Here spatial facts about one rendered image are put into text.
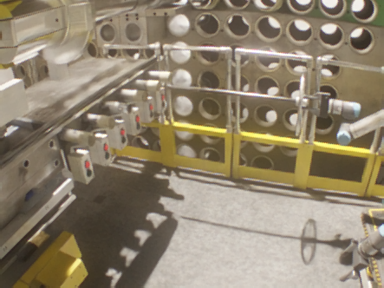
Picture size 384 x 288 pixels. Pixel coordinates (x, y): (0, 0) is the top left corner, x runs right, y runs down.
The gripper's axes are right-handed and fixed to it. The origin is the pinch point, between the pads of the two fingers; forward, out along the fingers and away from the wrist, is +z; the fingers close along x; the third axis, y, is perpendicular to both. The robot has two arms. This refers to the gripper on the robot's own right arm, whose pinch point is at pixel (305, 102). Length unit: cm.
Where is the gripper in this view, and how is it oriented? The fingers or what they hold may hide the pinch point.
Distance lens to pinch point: 180.1
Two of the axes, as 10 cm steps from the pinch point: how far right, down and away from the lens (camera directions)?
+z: -9.4, -1.3, 3.2
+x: -0.3, 9.5, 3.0
